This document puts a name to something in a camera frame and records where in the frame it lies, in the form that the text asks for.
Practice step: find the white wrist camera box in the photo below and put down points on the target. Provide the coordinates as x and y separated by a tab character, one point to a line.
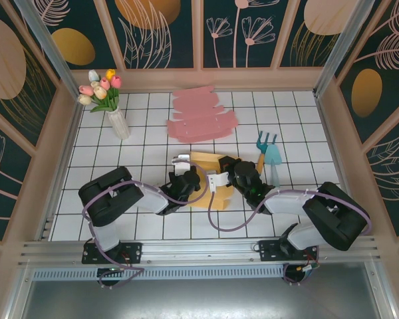
181	163
219	179

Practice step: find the artificial tulip bouquet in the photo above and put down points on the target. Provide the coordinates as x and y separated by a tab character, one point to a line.
101	91

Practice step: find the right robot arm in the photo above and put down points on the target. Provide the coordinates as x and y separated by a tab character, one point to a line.
336	216

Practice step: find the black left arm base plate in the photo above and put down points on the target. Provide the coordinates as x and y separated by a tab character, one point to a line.
133	252

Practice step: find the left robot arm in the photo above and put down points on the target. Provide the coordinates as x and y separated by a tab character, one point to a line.
119	196

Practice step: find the yellow paper box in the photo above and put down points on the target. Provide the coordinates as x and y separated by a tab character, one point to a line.
206	159

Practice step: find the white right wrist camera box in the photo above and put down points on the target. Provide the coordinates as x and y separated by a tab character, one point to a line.
219	179

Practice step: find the light blue garden trowel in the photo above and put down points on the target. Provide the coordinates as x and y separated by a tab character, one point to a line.
273	157

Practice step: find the aluminium mounting rail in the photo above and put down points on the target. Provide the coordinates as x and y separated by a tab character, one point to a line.
199	249

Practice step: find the pink paper box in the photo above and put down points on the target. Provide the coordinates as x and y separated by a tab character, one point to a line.
199	113

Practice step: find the aluminium frame post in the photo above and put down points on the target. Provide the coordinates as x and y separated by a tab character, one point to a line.
345	46
46	43

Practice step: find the grey metal sheet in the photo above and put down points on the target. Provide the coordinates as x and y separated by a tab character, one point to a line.
199	299

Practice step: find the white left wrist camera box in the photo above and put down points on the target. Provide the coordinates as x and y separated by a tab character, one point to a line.
181	163

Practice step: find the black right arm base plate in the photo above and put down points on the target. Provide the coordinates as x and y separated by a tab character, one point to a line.
269	251

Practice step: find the white ribbed vase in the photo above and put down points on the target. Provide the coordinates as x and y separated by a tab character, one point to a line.
119	124

